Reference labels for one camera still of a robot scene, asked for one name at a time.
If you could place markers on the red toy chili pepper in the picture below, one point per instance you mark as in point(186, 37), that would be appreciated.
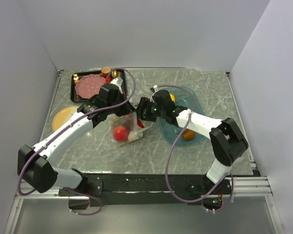
point(140, 124)

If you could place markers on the white toy daikon radish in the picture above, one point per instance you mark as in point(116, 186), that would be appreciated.
point(134, 135)

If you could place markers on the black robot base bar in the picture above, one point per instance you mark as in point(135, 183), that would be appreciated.
point(138, 189)

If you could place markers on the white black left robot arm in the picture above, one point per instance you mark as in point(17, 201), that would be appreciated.
point(36, 164)

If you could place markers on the pink polka dot plate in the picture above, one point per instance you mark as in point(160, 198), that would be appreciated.
point(89, 85)

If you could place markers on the gold spoon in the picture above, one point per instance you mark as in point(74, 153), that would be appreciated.
point(115, 74)

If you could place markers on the gold fork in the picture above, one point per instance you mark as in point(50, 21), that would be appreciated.
point(76, 80)

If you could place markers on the cream round plate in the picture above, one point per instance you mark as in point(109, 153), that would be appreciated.
point(62, 117)

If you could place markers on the orange toy tangerine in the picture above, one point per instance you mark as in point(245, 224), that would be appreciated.
point(188, 135)

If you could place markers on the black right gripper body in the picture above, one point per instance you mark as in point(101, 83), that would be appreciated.
point(153, 111)

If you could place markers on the yellow toy lemon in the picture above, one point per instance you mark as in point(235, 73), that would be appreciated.
point(172, 97)

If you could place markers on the clear polka dot zip bag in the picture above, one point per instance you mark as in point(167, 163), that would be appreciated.
point(130, 122)

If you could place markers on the black serving tray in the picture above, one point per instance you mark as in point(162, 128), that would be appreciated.
point(96, 72)

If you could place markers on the orange cup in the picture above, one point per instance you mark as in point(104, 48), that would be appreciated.
point(105, 71)

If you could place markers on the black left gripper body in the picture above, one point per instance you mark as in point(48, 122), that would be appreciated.
point(120, 110)

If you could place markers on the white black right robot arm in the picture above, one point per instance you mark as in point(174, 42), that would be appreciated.
point(227, 140)

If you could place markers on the red toy apple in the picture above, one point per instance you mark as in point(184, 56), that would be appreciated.
point(120, 134)

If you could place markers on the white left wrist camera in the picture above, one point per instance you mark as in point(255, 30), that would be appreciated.
point(117, 81)

